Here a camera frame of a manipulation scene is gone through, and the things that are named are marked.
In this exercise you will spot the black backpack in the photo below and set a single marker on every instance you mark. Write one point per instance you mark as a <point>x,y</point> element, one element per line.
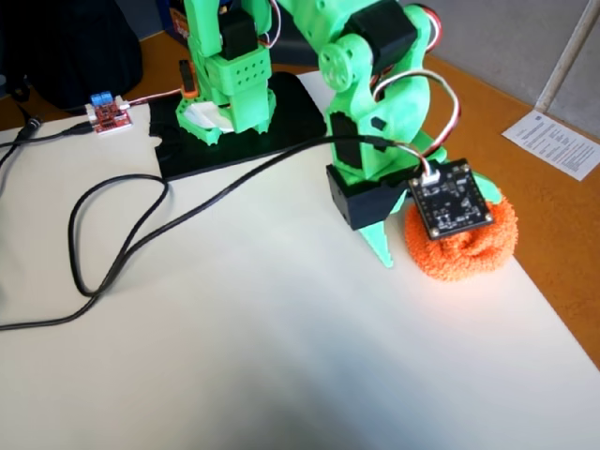
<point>65,51</point>

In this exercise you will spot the red controller board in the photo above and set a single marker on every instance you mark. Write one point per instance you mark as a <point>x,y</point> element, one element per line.
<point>109,115</point>

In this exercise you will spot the green gripper black motor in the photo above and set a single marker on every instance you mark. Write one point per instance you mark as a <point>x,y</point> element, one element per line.
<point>357,202</point>

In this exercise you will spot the white pole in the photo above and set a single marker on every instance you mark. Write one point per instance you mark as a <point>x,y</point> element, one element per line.
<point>565,61</point>

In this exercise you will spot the blue orange box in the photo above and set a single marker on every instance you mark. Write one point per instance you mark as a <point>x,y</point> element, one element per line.
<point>179,23</point>

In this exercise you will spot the white table mat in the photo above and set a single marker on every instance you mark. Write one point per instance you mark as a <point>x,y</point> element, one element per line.
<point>234,337</point>

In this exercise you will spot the orange black clamp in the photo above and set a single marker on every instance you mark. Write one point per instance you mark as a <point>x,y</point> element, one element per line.
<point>188,79</point>

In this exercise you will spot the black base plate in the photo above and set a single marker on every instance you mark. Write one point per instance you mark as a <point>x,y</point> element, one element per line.
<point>290,126</point>

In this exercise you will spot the black camera circuit board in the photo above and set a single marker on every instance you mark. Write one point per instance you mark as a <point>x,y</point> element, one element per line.
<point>450,199</point>

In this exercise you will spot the orange fuzzy cloth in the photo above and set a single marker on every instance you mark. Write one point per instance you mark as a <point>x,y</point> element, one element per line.
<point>469,262</point>

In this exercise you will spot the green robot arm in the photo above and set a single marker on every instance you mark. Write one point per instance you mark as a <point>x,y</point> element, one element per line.
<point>244,70</point>

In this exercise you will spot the printed paper sheet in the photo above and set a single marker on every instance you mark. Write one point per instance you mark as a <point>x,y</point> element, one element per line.
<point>553,145</point>

